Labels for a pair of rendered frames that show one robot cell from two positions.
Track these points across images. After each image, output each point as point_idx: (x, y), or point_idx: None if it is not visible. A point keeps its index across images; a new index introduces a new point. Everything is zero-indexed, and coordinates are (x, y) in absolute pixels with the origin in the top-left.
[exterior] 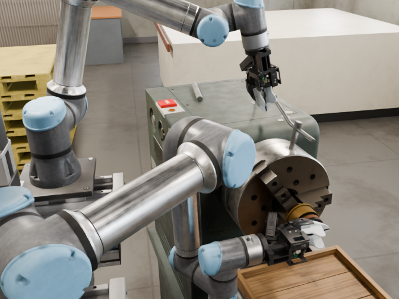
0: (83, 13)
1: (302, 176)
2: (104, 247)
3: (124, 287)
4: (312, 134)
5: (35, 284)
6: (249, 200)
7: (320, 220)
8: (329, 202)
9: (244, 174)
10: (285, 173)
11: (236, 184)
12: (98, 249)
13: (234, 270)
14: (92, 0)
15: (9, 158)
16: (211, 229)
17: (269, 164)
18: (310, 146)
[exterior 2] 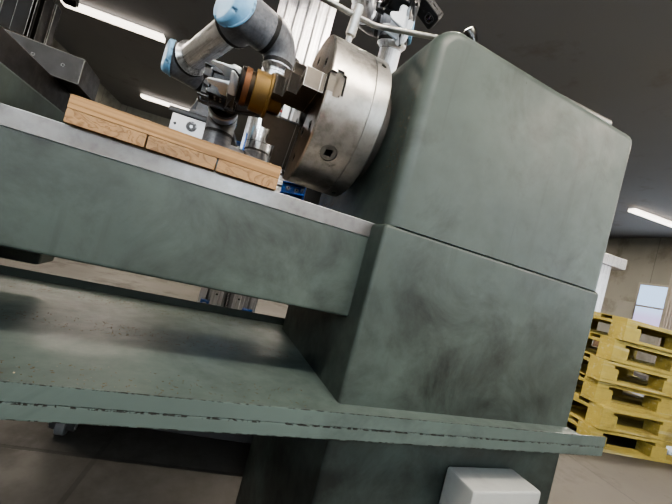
0: (382, 50)
1: (321, 66)
2: (182, 51)
3: (204, 122)
4: (425, 47)
5: (164, 51)
6: (295, 112)
7: (243, 66)
8: (302, 81)
9: (223, 9)
10: (315, 68)
11: (216, 15)
12: (178, 46)
13: (208, 119)
14: (385, 37)
15: (283, 108)
16: (323, 206)
17: (313, 61)
18: (416, 70)
